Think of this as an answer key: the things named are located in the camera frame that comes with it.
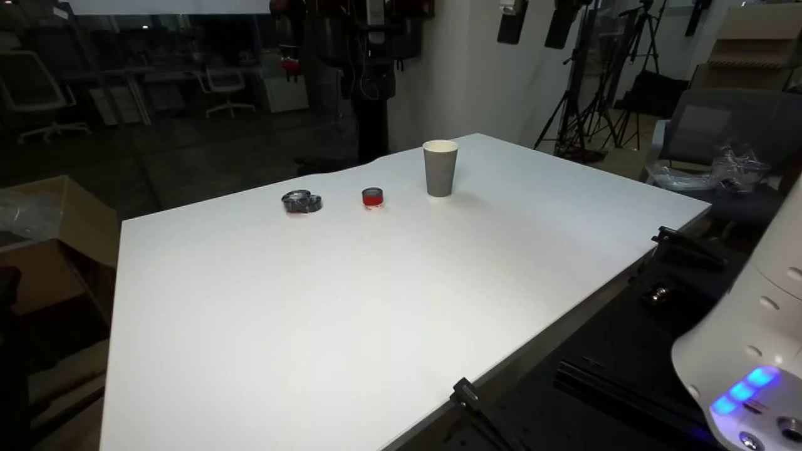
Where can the black tape roll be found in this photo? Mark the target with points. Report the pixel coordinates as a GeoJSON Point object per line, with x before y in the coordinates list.
{"type": "Point", "coordinates": [302, 201]}

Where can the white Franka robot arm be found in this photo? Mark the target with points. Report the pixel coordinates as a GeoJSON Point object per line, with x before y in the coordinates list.
{"type": "Point", "coordinates": [753, 334]}

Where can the clear plastic bag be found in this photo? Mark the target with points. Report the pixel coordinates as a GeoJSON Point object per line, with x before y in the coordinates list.
{"type": "Point", "coordinates": [710, 167]}

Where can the white office chair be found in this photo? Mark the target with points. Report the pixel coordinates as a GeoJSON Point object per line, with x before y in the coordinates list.
{"type": "Point", "coordinates": [225, 89]}
{"type": "Point", "coordinates": [39, 92]}

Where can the grey paper cup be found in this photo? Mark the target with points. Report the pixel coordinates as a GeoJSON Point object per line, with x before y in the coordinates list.
{"type": "Point", "coordinates": [438, 171]}

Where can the brown cardboard box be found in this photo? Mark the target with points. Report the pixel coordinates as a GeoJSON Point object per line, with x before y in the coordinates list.
{"type": "Point", "coordinates": [63, 242]}

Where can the black camera tripod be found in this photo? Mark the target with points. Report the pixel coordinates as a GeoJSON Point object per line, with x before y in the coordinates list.
{"type": "Point", "coordinates": [579, 84]}

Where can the black table edge clamp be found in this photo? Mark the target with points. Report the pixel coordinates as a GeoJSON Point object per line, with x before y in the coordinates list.
{"type": "Point", "coordinates": [467, 394]}

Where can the black folding chair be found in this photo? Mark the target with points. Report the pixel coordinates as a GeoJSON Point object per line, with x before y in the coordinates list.
{"type": "Point", "coordinates": [653, 93]}

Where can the red tape roll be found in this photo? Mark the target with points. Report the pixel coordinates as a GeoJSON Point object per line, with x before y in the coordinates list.
{"type": "Point", "coordinates": [372, 198]}

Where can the black aluminium rails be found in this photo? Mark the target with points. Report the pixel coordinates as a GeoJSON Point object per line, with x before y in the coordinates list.
{"type": "Point", "coordinates": [616, 393]}

